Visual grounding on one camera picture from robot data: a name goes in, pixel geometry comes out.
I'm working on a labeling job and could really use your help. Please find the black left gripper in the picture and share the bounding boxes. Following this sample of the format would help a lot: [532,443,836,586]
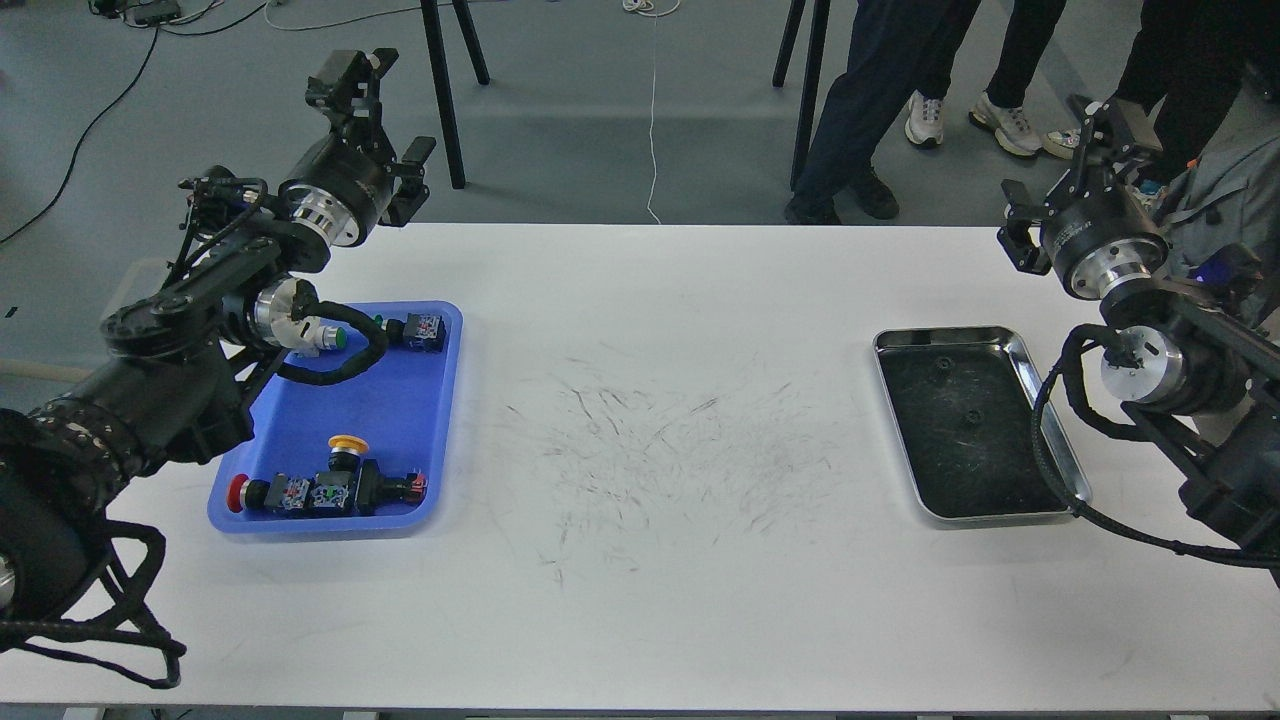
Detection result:
[278,47,436,247]

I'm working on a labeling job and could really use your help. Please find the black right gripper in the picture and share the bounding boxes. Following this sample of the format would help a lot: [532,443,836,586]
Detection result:
[997,95,1169,301]

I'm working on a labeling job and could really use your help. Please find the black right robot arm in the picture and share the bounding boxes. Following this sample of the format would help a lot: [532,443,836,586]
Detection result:
[997,97,1279,573]

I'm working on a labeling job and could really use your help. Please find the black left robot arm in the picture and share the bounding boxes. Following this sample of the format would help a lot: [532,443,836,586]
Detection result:
[1,47,436,689]

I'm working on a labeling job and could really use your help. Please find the black tripod legs left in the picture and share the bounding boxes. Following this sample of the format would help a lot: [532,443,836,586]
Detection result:
[419,1,492,190]

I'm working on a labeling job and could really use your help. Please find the black tripod legs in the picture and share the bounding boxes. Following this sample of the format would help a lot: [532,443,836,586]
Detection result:
[419,1,492,190]
[771,1,832,188]

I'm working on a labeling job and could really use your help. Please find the grey backpack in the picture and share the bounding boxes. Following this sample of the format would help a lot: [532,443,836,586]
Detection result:
[1152,131,1279,342]

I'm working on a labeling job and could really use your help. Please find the person in black trousers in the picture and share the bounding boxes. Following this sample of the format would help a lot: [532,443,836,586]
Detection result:
[1112,1,1279,210]

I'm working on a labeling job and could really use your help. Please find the green black push button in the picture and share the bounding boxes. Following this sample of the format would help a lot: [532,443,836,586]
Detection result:
[372,313,447,354]

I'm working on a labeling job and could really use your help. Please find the orange white push button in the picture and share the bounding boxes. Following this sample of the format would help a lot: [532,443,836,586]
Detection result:
[284,319,347,357]

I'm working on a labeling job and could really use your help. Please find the person in dark trousers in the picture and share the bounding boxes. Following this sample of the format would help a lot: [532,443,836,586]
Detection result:
[783,1,1065,225]

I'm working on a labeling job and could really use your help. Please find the metal tray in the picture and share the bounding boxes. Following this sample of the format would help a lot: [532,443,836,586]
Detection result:
[873,325,1091,527]

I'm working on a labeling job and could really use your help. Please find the blue plastic tray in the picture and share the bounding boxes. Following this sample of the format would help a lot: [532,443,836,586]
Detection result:
[207,300,463,539]

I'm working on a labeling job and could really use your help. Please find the black tripod legs right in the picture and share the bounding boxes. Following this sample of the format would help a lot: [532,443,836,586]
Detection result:
[771,1,832,188]

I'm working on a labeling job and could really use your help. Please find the yellow mushroom push button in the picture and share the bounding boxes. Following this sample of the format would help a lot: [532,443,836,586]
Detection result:
[326,434,370,473]

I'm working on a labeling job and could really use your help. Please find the black floor cable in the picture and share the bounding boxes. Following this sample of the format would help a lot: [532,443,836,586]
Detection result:
[0,0,201,246]

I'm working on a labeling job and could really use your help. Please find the white floor cable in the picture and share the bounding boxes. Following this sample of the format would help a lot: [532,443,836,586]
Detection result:
[622,0,682,225]

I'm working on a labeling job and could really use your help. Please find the black red-tipped switch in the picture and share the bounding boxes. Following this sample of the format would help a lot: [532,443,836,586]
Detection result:
[306,457,428,518]

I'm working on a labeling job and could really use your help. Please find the red push button switch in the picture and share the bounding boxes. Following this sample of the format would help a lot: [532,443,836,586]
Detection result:
[227,473,311,518]

